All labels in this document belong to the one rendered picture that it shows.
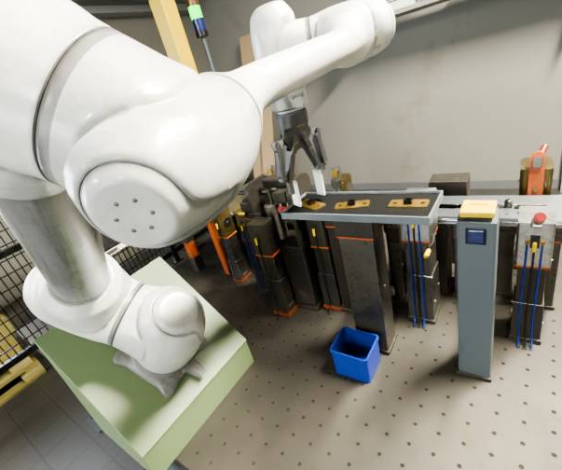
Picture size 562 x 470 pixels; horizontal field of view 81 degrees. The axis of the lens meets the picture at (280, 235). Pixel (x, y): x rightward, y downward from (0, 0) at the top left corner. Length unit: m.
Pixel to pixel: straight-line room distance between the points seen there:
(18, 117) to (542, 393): 1.04
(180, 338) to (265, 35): 0.65
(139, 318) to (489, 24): 3.36
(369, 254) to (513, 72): 2.90
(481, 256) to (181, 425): 0.82
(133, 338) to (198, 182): 0.60
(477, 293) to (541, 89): 2.89
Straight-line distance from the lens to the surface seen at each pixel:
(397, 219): 0.74
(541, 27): 3.56
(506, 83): 3.60
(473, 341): 0.94
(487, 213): 0.74
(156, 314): 0.75
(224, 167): 0.25
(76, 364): 1.01
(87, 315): 0.76
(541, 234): 0.94
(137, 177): 0.21
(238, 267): 1.48
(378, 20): 0.77
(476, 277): 0.82
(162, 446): 1.00
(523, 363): 1.09
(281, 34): 0.78
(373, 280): 0.90
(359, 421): 0.94
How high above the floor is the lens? 1.49
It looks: 25 degrees down
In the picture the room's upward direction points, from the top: 16 degrees counter-clockwise
